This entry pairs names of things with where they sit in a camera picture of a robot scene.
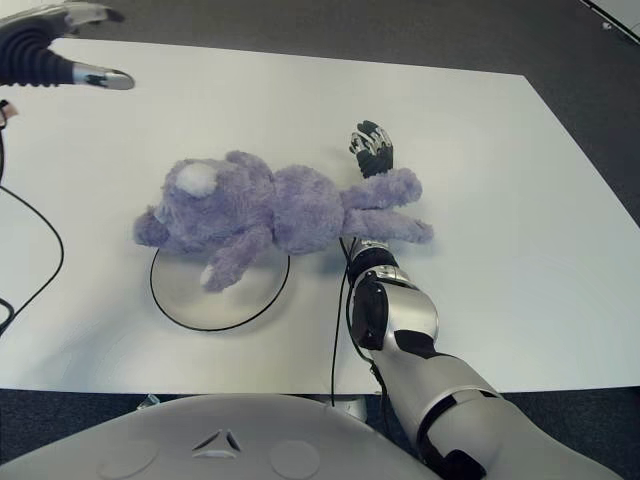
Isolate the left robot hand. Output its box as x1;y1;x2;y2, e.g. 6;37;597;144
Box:
0;2;136;92

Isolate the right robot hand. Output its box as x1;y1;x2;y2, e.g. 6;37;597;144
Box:
347;119;397;179

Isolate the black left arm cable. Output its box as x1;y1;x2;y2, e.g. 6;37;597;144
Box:
0;127;66;337

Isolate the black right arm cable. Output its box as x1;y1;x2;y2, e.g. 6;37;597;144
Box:
329;237;357;407

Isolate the silver robot torso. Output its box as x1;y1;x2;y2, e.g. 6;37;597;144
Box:
0;392;447;480

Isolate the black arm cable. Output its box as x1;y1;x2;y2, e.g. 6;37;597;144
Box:
0;127;66;337
329;237;357;407

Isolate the white plate black rim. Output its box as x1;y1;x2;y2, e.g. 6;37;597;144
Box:
149;247;292;333

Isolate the purple plush doll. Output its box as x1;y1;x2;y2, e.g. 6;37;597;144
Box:
132;149;436;294

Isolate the silver table leg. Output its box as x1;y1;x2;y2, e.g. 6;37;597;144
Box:
332;392;372;419

